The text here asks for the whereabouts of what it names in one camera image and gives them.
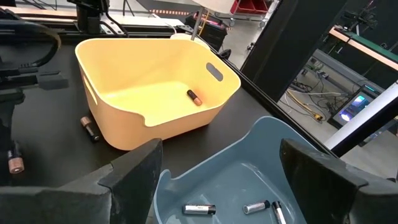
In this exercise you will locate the silver black battery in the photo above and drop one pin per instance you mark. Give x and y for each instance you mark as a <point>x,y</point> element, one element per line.
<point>256,207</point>
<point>199,209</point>
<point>279,212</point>

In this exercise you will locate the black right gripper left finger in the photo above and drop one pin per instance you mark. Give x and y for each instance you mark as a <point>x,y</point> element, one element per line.
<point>77,202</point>

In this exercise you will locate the black copper battery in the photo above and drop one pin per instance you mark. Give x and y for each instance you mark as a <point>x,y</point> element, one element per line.
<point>90,128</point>
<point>194,97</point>
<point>15,159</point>

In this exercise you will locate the red cart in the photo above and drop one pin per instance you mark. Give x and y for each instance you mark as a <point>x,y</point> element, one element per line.
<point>248,7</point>

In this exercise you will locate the lit screen device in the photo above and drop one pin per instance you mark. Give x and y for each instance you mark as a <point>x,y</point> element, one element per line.
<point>354,107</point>

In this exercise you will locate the black frame post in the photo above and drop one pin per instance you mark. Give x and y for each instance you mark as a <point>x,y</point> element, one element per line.
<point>289,46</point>

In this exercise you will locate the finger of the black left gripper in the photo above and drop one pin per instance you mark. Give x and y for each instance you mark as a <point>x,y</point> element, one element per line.
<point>4,130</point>

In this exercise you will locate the green topped workbench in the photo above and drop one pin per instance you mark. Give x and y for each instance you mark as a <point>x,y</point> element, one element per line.
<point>363,46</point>

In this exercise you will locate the blue plastic bin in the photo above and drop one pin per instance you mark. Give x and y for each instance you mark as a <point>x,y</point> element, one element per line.
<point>236,174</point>

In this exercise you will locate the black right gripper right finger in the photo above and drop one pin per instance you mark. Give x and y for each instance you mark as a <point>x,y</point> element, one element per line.
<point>335,199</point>

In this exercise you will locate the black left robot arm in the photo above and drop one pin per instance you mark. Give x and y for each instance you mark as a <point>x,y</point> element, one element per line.
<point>88,18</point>

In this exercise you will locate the black equipment case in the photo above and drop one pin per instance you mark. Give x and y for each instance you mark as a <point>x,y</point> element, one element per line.
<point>206,29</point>

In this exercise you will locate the yellow plastic bin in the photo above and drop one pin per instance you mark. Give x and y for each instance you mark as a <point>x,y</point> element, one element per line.
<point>124,84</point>

